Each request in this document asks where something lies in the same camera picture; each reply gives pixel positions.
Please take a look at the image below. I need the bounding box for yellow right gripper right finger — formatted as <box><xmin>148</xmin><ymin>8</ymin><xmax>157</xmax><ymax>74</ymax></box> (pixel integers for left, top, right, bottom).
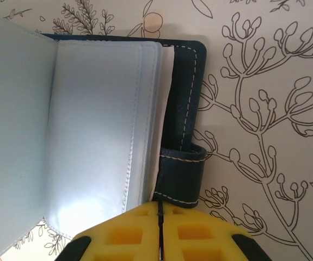
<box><xmin>159</xmin><ymin>201</ymin><xmax>273</xmax><ymax>261</ymax></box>

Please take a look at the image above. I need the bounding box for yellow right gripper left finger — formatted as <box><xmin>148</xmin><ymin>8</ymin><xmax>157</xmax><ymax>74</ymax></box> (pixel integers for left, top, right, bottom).
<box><xmin>53</xmin><ymin>200</ymin><xmax>162</xmax><ymax>261</ymax></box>

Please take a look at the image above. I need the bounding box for dark blue card holder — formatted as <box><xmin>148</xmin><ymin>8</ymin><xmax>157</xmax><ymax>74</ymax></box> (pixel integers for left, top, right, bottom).
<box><xmin>0</xmin><ymin>9</ymin><xmax>208</xmax><ymax>261</ymax></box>

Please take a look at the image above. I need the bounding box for white paper insert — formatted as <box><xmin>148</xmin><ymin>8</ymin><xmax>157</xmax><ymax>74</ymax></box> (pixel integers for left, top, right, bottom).
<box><xmin>148</xmin><ymin>45</ymin><xmax>176</xmax><ymax>202</ymax></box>

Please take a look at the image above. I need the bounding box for floral print tablecloth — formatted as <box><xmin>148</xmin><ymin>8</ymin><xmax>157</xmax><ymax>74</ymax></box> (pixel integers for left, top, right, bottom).
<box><xmin>0</xmin><ymin>0</ymin><xmax>313</xmax><ymax>261</ymax></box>

